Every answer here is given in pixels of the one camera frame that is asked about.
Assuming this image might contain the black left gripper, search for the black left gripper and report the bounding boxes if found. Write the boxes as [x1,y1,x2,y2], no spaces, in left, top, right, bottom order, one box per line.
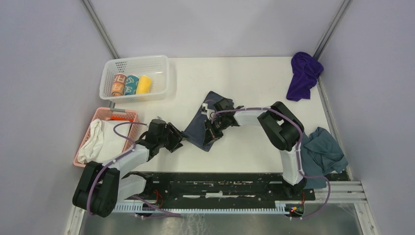
[158,122,189,153]

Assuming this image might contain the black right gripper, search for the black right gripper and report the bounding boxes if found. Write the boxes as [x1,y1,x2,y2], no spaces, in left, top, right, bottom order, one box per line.
[203,115,229,146]

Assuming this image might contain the dark grey towel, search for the dark grey towel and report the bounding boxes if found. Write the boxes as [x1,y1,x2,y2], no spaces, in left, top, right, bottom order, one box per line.
[182,91,224,152]

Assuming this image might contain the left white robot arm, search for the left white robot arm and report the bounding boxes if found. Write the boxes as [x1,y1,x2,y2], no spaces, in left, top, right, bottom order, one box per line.
[72,119,185,218]

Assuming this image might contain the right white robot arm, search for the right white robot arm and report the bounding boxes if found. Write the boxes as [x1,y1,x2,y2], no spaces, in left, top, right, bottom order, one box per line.
[201,98,306,200]

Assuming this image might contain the orange item in basket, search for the orange item in basket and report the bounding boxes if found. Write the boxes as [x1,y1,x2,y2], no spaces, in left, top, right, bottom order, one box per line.
[105,116,134,122]

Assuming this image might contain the yellow rolled towel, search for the yellow rolled towel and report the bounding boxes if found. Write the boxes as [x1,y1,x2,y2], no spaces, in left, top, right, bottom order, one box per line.
[135,75,152,94]

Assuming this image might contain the white cloth in basket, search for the white cloth in basket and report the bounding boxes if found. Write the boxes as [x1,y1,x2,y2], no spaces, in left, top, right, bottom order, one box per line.
[76,119,131,164]

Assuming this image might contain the teal patterned rolled towel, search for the teal patterned rolled towel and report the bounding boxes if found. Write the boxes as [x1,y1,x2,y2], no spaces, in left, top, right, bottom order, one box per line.
[124,75,139,95]

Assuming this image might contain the orange patterned rolled towel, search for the orange patterned rolled towel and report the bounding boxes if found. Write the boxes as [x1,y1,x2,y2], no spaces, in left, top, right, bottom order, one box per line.
[111,73,127,96]

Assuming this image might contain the pink plastic basket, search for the pink plastic basket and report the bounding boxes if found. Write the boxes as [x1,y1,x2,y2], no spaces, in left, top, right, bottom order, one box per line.
[73,107,140,168]

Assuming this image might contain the white plastic basket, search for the white plastic basket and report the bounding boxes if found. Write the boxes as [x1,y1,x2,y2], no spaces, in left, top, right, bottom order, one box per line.
[99,55,171,104]

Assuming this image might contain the purple towel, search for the purple towel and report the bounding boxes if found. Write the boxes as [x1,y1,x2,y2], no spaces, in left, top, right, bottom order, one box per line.
[286,52,324,102]

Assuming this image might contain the teal blue towel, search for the teal blue towel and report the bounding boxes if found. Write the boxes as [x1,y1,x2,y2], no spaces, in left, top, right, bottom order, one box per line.
[300,127,348,177]

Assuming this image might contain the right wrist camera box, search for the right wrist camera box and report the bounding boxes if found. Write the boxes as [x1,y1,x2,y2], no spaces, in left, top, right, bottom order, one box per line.
[201,103,211,115]

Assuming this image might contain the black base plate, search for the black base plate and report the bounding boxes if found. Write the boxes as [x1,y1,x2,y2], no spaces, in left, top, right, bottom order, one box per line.
[122,172,316,210]

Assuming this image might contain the right corner metal rail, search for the right corner metal rail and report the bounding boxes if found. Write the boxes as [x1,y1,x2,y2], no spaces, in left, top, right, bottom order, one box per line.
[313,0,353,61]

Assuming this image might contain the corner metal rail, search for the corner metal rail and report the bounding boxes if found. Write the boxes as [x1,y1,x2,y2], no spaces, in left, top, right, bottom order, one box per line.
[80,0,120,59]
[313,0,353,61]

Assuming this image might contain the left corner metal rail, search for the left corner metal rail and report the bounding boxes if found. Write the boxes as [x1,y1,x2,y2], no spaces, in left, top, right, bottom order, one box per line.
[80,0,120,59]

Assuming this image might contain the aluminium frame rails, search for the aluminium frame rails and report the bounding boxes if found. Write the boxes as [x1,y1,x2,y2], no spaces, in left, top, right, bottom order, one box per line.
[65,180,378,235]

